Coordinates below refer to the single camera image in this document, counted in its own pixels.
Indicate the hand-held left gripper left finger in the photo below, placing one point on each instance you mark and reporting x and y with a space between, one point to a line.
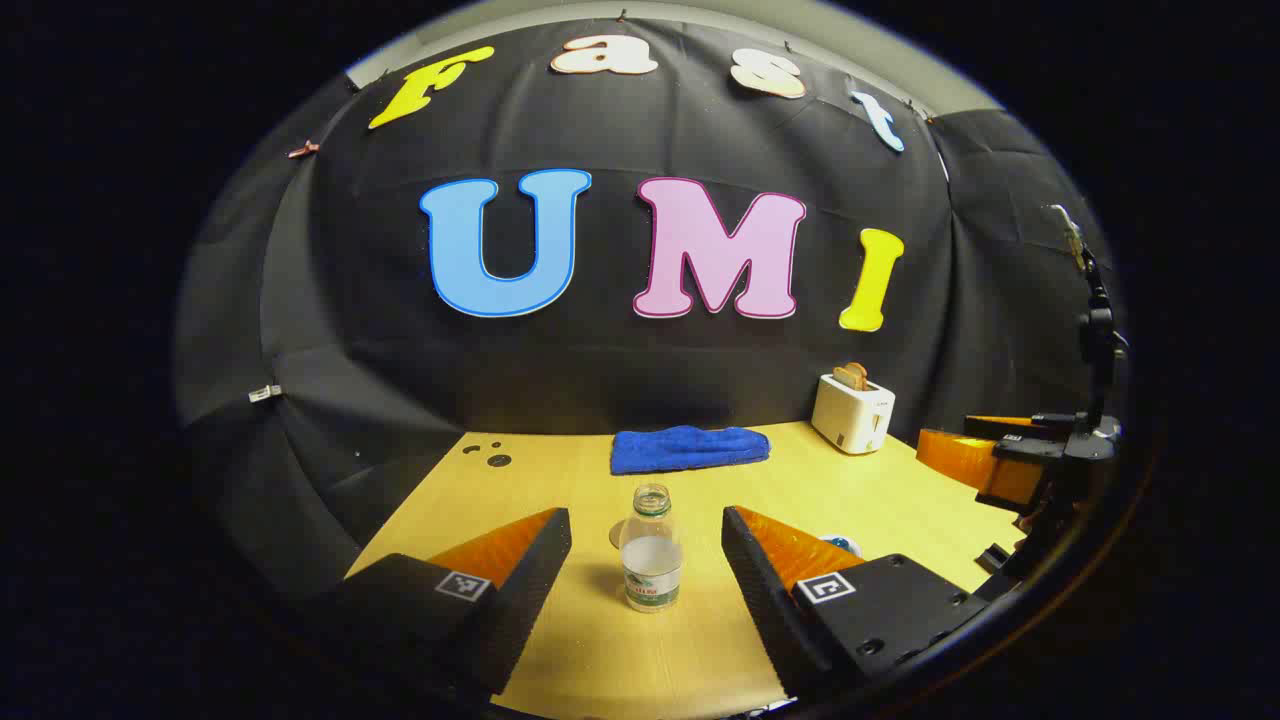
530 590

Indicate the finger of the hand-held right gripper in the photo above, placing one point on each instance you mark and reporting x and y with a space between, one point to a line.
975 465
1010 422

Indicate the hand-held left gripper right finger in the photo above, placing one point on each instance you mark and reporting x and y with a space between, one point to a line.
760 600

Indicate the dark blue teacup lid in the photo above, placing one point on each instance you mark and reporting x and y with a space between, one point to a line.
842 545

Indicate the clear plastic water bottle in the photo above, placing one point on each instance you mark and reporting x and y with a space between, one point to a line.
651 560

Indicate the white toaster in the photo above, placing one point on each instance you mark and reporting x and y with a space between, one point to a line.
850 420

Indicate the toast slice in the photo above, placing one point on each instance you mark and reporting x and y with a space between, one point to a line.
852 377

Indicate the blue folded towel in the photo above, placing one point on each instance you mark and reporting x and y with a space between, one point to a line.
690 448

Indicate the black backdrop cloth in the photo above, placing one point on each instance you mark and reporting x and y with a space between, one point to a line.
600 380

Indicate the white cloth clip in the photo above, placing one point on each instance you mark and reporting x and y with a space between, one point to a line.
265 393

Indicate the red cloth clip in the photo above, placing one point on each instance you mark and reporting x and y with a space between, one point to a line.
303 150

